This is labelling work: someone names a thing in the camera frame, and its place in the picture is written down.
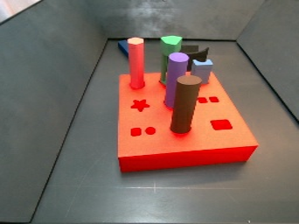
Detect light blue notched block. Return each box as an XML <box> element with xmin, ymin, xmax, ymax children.
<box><xmin>191</xmin><ymin>59</ymin><xmax>212</xmax><ymax>84</ymax></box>

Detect green pentagon peg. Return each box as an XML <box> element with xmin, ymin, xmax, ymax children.
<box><xmin>160</xmin><ymin>35</ymin><xmax>183</xmax><ymax>84</ymax></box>

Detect dark brown cylinder peg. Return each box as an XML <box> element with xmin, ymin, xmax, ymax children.
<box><xmin>171</xmin><ymin>75</ymin><xmax>201</xmax><ymax>134</ymax></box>

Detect blue rectangular bar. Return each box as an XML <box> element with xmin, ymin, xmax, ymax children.
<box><xmin>117</xmin><ymin>39</ymin><xmax>128</xmax><ymax>56</ymax></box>

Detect black curved fixture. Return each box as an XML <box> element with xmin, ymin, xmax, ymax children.
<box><xmin>180</xmin><ymin>45</ymin><xmax>209</xmax><ymax>71</ymax></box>

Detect red peg board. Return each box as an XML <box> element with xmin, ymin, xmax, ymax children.
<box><xmin>117</xmin><ymin>73</ymin><xmax>258</xmax><ymax>172</ymax></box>

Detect purple cylinder peg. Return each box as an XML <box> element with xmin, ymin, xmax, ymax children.
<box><xmin>164</xmin><ymin>52</ymin><xmax>189</xmax><ymax>108</ymax></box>

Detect red hexagonal peg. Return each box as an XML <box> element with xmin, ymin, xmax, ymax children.
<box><xmin>127</xmin><ymin>37</ymin><xmax>145</xmax><ymax>89</ymax></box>

